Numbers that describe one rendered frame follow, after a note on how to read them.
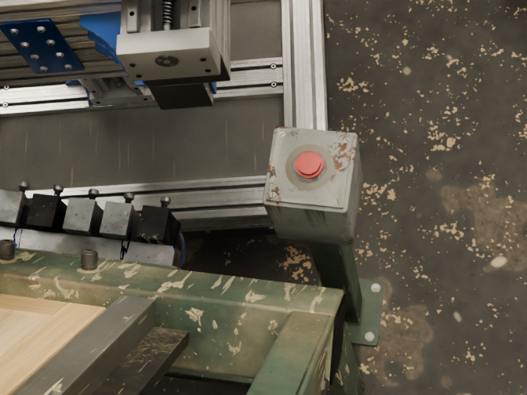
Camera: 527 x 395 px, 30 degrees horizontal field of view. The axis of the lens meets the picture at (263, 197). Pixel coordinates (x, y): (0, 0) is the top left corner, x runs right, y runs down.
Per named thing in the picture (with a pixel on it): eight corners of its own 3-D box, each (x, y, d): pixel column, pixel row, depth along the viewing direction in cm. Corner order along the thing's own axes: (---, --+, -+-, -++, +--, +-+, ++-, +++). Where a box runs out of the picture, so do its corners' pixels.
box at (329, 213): (363, 175, 154) (357, 131, 137) (354, 248, 150) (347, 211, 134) (288, 168, 156) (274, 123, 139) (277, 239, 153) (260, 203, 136)
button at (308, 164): (325, 156, 137) (325, 150, 135) (321, 183, 136) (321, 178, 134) (297, 154, 138) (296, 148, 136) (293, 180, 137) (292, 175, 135)
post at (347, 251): (363, 298, 224) (342, 191, 154) (359, 324, 222) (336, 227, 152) (336, 295, 225) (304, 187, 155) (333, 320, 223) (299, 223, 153)
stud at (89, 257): (99, 268, 145) (100, 248, 145) (93, 273, 143) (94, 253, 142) (84, 266, 146) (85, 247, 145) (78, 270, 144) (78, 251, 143)
